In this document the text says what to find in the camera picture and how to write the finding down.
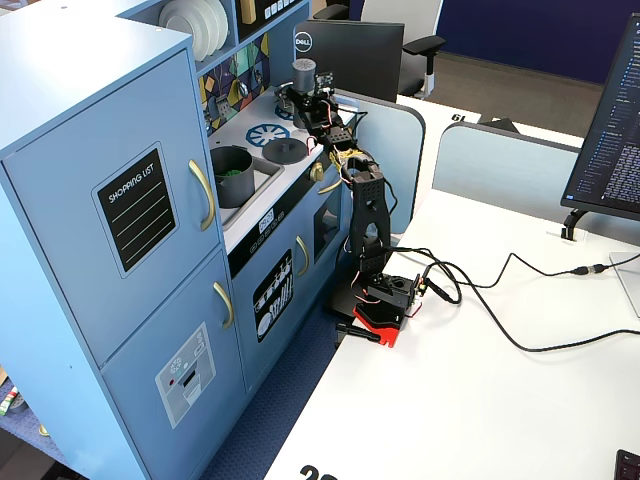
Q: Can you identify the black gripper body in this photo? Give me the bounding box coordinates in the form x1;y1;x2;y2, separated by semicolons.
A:
298;94;346;132

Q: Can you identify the steel toy pot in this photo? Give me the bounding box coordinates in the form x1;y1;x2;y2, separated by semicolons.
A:
274;87;301;119

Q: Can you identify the dark gray pot lid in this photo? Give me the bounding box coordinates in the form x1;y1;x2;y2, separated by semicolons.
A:
261;137;308;165

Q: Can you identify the black Dell monitor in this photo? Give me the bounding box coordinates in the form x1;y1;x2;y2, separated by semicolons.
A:
293;19;405;104

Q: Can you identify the gray rounded desk divider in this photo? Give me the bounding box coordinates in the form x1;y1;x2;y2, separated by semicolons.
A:
332;92;427;236

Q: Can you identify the white toy plate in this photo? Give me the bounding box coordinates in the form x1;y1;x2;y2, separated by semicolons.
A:
189;0;221;54
158;0;201;59
212;0;231;49

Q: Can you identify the white black office chair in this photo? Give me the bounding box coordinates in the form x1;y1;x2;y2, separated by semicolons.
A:
359;0;447;99

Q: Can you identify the gray toy cooking pot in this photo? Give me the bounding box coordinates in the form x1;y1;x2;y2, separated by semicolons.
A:
209;144;257;210

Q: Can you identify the gray desk divider black trim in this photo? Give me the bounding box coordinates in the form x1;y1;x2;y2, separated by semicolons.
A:
432;122;584;226

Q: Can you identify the black table clamp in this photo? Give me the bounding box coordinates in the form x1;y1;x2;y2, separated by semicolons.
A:
335;322;381;344

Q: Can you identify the blue toy kitchen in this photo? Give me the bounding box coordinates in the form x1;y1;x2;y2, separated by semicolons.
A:
0;0;361;480

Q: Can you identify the computer monitor showing code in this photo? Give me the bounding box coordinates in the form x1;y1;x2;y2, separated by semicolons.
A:
559;12;640;221

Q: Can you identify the silver laptop stand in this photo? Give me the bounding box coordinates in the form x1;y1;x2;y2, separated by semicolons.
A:
608;249;640;319

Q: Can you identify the red green striped box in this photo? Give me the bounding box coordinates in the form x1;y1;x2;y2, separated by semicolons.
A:
0;384;21;419

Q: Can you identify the black keyboard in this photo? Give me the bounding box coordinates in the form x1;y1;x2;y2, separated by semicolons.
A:
613;448;640;480

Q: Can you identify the gold fridge door handle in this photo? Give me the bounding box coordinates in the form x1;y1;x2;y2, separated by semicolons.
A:
187;158;217;232

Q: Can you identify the gold dishwasher door handle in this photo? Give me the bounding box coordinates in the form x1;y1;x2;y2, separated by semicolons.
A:
294;235;310;278

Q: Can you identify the gold freezer door handle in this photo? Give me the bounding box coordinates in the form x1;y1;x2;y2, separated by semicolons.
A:
213;281;235;330

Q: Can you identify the red robot base mount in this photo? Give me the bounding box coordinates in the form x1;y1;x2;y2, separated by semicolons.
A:
352;302;406;349

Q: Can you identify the black cable with connector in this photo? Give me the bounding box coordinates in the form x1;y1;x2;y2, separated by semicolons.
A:
394;247;612;304

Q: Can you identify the long black cable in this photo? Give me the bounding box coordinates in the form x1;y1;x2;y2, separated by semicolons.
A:
429;257;640;354

